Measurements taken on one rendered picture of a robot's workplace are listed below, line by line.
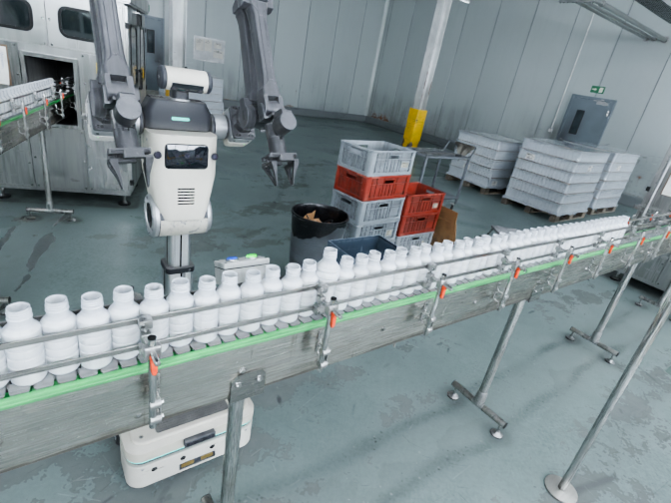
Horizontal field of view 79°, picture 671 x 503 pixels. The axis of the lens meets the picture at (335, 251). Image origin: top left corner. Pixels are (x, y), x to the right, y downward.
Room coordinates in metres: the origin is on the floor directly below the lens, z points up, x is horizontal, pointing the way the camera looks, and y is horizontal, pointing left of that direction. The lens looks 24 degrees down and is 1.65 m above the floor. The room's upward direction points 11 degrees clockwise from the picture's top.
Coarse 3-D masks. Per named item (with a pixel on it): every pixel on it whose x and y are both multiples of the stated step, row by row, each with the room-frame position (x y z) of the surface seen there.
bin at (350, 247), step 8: (336, 240) 1.74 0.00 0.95; (344, 240) 1.77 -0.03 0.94; (352, 240) 1.80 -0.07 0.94; (360, 240) 1.84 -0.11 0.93; (368, 240) 1.87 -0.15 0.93; (376, 240) 1.90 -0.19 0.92; (384, 240) 1.87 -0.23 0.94; (336, 248) 1.66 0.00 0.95; (344, 248) 1.78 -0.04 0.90; (352, 248) 1.81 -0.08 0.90; (360, 248) 1.84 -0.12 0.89; (368, 248) 1.88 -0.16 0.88; (376, 248) 1.90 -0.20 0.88; (384, 248) 1.86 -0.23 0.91; (392, 248) 1.82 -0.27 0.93; (336, 256) 1.65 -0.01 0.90; (352, 256) 1.82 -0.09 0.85; (392, 344) 1.39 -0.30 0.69
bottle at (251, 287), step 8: (248, 272) 0.90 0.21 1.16; (256, 272) 0.91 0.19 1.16; (248, 280) 0.88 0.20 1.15; (256, 280) 0.88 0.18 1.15; (248, 288) 0.87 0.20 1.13; (256, 288) 0.88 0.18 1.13; (248, 296) 0.87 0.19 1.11; (240, 304) 0.88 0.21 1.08; (248, 304) 0.87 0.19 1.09; (256, 304) 0.87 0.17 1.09; (240, 312) 0.87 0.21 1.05; (248, 312) 0.87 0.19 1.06; (256, 312) 0.88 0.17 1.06; (240, 320) 0.87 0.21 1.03; (240, 328) 0.87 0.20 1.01; (248, 328) 0.87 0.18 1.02; (256, 328) 0.88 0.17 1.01
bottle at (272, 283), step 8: (272, 264) 0.95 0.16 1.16; (272, 272) 0.92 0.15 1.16; (264, 280) 0.93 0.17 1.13; (272, 280) 0.92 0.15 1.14; (280, 280) 0.94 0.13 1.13; (264, 288) 0.91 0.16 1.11; (272, 288) 0.91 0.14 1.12; (280, 288) 0.93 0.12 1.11; (280, 296) 0.93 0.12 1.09; (264, 304) 0.91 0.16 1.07; (272, 304) 0.91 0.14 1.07; (264, 312) 0.91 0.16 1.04; (272, 312) 0.91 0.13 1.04; (272, 320) 0.92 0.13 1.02
